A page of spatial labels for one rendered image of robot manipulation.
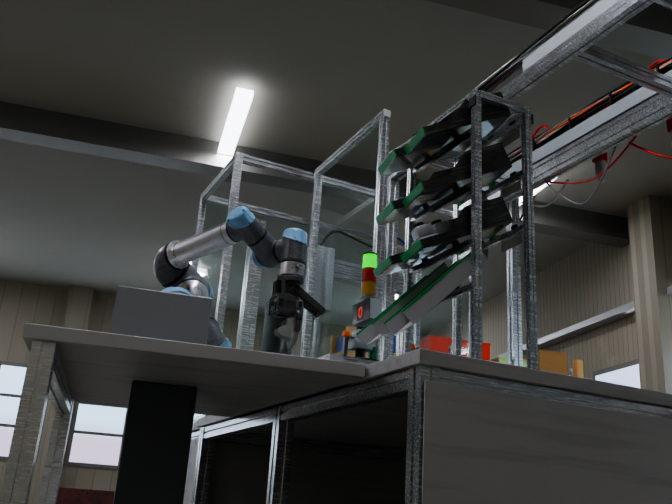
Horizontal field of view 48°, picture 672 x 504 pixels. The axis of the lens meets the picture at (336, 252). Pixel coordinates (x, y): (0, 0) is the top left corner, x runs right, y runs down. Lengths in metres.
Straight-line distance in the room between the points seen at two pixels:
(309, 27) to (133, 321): 3.14
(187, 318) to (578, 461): 0.98
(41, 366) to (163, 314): 0.44
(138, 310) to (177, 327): 0.10
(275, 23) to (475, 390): 3.54
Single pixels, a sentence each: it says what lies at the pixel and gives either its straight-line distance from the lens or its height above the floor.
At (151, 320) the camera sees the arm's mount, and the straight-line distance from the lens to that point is 1.94.
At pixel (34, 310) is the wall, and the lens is 10.95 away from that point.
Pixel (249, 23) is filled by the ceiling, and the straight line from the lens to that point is 4.82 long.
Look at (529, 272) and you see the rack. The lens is 2.01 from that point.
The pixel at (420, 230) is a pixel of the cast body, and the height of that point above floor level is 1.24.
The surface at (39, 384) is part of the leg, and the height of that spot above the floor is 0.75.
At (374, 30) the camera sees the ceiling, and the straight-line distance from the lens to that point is 4.77.
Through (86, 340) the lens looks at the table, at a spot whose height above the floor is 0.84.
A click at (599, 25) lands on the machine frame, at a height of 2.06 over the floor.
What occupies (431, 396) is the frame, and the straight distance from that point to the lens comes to 1.49.
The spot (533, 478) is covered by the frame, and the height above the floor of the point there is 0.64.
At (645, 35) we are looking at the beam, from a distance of 4.61.
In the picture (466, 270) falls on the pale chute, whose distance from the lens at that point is 1.92.
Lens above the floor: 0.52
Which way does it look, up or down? 20 degrees up
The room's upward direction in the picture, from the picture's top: 4 degrees clockwise
